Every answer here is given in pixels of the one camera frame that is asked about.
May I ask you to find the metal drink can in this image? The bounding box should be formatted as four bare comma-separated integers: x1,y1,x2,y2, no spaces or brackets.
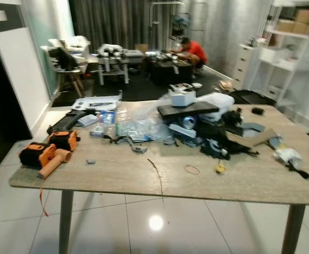
181,116,198,130

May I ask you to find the black handled tool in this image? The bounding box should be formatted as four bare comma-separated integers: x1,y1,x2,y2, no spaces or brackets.
289,162,309,180

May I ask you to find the orange hanging strap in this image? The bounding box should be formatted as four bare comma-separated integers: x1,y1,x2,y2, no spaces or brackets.
39,178,49,217

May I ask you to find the pale blue small box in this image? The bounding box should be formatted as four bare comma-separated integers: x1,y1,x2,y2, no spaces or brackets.
77,114,98,128

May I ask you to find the white plastic bag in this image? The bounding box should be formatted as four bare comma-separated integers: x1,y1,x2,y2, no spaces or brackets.
197,92,235,121

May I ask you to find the large brown cardboard box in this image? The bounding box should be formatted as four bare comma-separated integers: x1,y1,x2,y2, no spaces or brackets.
294,8,309,25

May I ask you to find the brown cardboard piece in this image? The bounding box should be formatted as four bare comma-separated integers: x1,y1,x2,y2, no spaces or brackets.
226,128,278,149

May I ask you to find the grey white flat box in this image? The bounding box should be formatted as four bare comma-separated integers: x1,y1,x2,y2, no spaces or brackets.
169,124,198,140

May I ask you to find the small brown cardboard box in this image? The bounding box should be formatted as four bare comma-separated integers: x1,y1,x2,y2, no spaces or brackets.
274,19,296,33

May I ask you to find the tan cardboard tube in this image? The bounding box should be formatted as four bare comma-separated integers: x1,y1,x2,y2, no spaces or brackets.
38,149,72,179

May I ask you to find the crumpled white wrapper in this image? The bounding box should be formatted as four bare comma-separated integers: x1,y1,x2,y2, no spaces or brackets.
273,146,303,166

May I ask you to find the open white flat box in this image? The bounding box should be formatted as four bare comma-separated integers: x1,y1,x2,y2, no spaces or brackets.
71,91,123,112

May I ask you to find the black low table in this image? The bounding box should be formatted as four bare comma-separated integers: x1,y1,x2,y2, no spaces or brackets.
145,55,195,86

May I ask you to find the white drawer cabinet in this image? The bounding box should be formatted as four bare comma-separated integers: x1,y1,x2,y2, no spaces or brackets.
232,43,257,90

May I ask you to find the white open shelf unit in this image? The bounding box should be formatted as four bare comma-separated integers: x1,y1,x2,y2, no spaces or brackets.
248,0,309,109

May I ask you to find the thin black wire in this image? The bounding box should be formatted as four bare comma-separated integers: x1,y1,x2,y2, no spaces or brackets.
147,158,165,207

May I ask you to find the wooden dining table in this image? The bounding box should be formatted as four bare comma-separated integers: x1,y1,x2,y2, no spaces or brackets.
8,99,309,254

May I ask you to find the blue carton box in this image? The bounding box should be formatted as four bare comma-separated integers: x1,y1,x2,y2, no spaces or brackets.
97,110,117,125

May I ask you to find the brown rubber band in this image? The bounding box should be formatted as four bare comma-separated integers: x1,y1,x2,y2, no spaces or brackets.
183,165,201,176

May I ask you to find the long black case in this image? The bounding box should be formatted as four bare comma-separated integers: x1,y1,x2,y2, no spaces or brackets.
47,110,91,135

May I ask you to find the wooden table leg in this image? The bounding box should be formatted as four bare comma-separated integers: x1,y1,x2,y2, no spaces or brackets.
281,204,307,254
58,189,75,254

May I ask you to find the flat black board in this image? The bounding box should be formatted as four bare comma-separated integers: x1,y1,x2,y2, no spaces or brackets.
157,102,220,119

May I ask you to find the small orange black power tool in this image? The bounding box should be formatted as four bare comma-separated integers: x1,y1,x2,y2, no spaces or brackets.
47,130,80,152

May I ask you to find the person in red shirt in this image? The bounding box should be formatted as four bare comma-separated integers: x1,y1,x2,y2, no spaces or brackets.
173,38,208,69

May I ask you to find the white chair with wooden legs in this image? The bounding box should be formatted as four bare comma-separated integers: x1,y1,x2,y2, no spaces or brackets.
40,36,91,98

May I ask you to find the pile of black parts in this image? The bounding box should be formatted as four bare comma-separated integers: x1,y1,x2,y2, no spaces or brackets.
198,108,262,160

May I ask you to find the clear plastic bags heap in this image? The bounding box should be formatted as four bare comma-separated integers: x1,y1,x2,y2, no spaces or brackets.
114,105,175,144

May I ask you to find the dark grey curtain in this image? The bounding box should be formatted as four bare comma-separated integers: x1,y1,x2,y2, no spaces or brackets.
68,0,189,53

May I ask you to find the small yellow item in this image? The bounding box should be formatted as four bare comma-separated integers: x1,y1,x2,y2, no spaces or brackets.
214,162,227,175

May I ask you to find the large orange black power tool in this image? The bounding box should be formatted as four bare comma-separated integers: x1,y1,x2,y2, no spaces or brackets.
19,142,58,169

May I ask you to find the small white box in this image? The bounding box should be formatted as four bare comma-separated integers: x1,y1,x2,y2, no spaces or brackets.
170,89,197,107

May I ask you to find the white low bench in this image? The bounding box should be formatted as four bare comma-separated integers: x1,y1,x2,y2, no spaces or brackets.
96,43,145,86

